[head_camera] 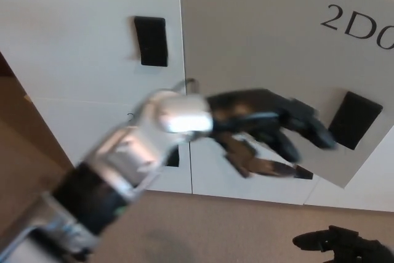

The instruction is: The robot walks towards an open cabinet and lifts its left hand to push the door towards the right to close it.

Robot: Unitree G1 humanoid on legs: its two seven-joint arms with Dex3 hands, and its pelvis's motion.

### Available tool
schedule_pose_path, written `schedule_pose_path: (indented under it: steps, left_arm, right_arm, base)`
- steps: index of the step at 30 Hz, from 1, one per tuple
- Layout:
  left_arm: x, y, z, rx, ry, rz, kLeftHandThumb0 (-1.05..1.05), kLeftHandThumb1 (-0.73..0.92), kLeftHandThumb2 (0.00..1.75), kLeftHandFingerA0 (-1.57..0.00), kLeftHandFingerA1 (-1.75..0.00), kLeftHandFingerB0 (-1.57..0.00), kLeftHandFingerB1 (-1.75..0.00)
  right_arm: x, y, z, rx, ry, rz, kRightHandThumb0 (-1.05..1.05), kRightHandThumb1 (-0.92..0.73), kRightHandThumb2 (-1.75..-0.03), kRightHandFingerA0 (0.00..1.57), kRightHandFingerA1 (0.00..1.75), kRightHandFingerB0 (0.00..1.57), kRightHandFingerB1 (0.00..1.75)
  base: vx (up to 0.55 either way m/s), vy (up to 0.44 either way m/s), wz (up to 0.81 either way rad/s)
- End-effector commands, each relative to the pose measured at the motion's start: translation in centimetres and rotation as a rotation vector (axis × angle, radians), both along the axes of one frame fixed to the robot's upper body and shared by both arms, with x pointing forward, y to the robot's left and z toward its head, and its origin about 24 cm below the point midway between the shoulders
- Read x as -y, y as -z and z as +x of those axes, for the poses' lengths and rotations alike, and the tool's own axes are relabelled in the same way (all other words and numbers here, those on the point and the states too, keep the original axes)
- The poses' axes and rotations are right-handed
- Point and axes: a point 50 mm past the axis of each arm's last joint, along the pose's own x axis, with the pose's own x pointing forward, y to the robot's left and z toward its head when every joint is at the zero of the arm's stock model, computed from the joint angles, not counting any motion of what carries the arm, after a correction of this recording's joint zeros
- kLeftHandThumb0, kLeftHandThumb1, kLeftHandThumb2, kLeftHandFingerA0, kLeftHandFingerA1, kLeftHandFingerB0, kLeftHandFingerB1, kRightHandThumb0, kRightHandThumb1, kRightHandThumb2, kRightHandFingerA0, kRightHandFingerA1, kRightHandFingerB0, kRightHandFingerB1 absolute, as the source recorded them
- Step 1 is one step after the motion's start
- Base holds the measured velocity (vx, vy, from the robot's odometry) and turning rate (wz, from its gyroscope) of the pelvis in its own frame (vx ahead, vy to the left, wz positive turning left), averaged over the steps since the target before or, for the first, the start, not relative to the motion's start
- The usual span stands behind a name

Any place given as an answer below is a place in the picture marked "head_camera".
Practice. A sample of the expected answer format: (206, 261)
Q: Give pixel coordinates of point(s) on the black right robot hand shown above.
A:
(344, 247)

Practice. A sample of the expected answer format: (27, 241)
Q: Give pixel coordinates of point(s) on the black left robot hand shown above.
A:
(246, 106)

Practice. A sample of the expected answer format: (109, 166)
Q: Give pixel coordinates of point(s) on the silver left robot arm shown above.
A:
(123, 152)

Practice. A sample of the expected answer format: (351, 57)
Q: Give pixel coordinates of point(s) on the white unlabelled low locker door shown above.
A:
(369, 189)

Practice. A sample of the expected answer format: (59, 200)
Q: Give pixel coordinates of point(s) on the white locker door 2D04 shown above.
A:
(77, 121)

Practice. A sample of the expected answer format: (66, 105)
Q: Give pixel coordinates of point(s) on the white locker door 2D03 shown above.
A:
(77, 29)

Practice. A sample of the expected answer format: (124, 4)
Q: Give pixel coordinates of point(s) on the dark brown wooden panel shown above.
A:
(5, 66)

